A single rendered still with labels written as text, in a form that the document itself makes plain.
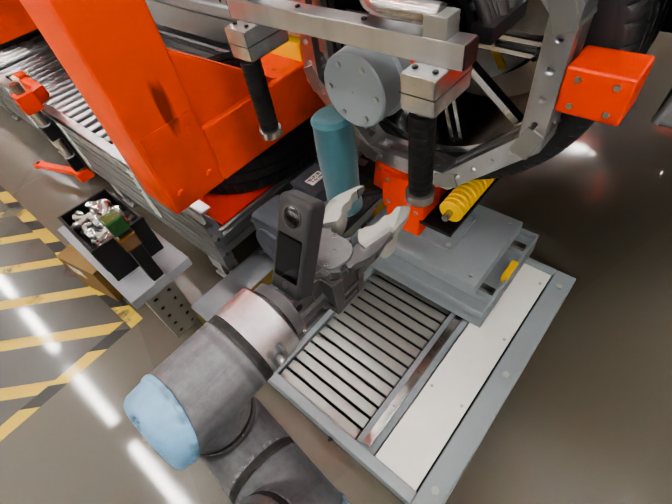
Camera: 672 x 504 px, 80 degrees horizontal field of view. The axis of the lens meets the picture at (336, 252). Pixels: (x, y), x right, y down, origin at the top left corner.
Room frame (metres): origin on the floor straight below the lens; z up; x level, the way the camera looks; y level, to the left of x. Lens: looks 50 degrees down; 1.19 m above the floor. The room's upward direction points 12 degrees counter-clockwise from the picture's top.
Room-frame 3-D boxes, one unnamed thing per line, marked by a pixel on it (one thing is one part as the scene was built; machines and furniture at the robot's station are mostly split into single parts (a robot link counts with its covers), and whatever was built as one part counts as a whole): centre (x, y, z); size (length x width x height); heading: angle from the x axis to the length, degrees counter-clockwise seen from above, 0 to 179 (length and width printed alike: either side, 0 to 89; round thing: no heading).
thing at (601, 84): (0.49, -0.42, 0.85); 0.09 x 0.08 x 0.07; 40
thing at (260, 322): (0.24, 0.10, 0.81); 0.10 x 0.05 x 0.09; 40
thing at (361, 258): (0.31, -0.03, 0.83); 0.09 x 0.05 x 0.02; 114
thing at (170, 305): (0.84, 0.59, 0.21); 0.10 x 0.10 x 0.42; 40
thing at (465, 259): (0.84, -0.34, 0.32); 0.40 x 0.30 x 0.28; 40
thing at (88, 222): (0.80, 0.55, 0.51); 0.20 x 0.14 x 0.13; 39
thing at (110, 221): (0.67, 0.45, 0.64); 0.04 x 0.04 x 0.04; 40
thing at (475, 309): (0.84, -0.34, 0.13); 0.50 x 0.36 x 0.10; 40
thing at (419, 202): (0.45, -0.14, 0.83); 0.04 x 0.04 x 0.16
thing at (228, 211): (2.14, 0.86, 0.13); 2.47 x 0.85 x 0.27; 40
